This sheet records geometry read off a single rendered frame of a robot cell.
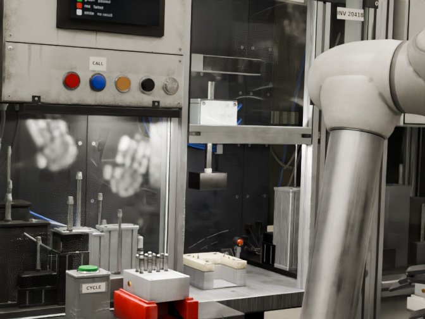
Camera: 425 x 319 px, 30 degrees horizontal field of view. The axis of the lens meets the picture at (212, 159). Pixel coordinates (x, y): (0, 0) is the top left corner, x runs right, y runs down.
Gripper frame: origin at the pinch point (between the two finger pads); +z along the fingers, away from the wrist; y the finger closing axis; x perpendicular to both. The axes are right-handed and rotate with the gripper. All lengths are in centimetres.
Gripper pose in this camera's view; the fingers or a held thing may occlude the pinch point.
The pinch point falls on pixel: (409, 299)
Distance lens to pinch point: 205.0
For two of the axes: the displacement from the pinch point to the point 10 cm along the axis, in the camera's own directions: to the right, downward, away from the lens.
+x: -6.1, 4.6, -6.4
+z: -5.4, 3.5, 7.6
